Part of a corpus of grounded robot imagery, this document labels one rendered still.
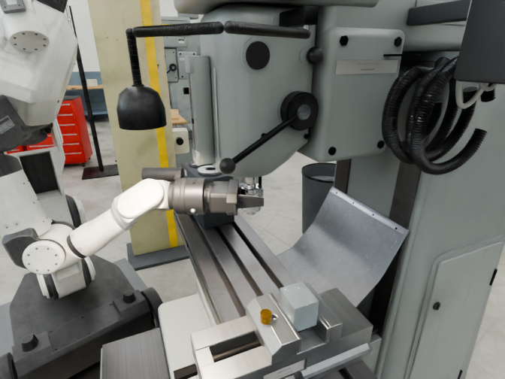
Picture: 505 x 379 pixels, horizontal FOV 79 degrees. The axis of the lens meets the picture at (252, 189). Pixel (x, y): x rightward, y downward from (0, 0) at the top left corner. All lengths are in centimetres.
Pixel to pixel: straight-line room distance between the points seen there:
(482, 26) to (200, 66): 43
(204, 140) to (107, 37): 177
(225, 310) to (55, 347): 79
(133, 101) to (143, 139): 192
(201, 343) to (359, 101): 56
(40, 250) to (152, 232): 195
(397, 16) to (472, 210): 53
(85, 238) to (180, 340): 35
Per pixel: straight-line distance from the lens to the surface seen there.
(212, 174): 106
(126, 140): 240
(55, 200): 125
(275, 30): 46
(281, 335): 61
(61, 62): 90
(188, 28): 44
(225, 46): 58
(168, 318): 96
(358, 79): 67
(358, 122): 69
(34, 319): 162
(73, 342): 141
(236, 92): 57
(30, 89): 83
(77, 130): 520
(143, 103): 50
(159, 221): 265
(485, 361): 234
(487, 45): 55
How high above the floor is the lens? 155
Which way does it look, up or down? 23 degrees down
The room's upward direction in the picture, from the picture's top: straight up
